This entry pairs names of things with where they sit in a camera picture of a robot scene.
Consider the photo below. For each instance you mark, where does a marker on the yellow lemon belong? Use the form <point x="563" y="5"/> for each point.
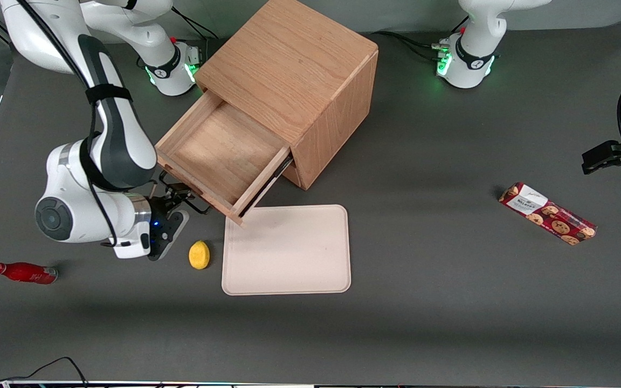
<point x="199" y="255"/>

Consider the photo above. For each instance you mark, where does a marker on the oak wooden drawer cabinet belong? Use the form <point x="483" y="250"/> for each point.
<point x="299" y="59"/>

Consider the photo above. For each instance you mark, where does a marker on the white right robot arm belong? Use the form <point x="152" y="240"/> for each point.
<point x="122" y="140"/>

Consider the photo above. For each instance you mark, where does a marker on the beige rectangular tray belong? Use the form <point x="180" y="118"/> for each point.
<point x="289" y="253"/>

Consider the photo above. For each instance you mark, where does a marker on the red drink bottle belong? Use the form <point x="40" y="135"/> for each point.
<point x="25" y="272"/>

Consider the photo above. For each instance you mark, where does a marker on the red cookie box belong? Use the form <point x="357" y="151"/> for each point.
<point x="550" y="214"/>

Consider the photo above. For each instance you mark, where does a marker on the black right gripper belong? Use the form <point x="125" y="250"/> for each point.
<point x="159" y="207"/>

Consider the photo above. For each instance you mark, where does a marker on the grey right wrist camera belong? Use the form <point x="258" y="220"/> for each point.
<point x="173" y="231"/>

